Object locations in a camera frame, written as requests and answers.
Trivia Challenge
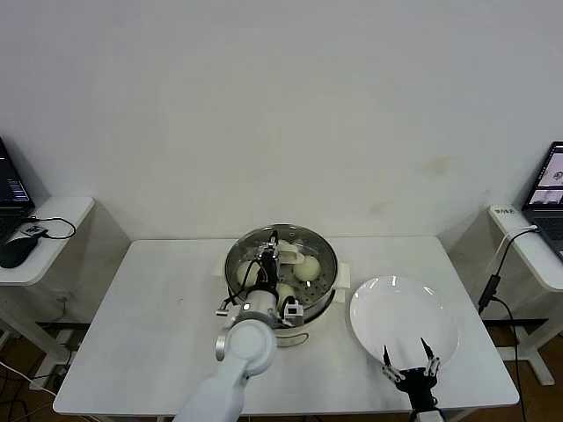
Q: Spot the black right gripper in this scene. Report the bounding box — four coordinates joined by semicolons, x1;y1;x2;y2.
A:
380;337;442;412

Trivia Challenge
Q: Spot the perforated steel steamer basket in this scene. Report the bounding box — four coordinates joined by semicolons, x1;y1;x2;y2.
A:
224;224;340;326

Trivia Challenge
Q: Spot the thin black looped cable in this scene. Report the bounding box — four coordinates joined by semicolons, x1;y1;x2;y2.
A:
24;215;78;242

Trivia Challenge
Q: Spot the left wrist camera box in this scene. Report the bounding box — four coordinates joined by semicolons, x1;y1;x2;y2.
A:
281;300;305;327

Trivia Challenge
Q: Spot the black computer mouse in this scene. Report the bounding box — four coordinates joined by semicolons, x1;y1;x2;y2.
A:
0;236;39;269

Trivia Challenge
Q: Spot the white side table with mouse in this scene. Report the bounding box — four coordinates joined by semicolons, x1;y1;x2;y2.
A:
0;196;96;379

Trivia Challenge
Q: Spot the round white plate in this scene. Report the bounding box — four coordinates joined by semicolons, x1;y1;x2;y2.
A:
349;275;460;368

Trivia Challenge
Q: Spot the grey laptop showing camera views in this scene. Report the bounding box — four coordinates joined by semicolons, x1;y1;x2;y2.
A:
522;141;563;260

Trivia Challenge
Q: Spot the flat white cable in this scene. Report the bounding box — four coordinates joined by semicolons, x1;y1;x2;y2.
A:
486;225;538;273

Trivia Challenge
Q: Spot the white side table with label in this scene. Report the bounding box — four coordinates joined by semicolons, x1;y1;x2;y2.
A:
487;205;563;388

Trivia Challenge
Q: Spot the black cable with adapter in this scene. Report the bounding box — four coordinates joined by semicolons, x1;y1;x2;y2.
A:
478;226;538;422

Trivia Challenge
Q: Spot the cream electric cooking pot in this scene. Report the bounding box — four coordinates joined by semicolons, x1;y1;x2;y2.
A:
214;258;352;348

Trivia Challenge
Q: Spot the black laptop with dark screen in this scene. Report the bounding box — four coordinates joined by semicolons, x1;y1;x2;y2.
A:
0;135;36;245

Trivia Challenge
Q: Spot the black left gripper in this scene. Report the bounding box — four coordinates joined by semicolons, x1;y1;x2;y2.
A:
258;229;282;294

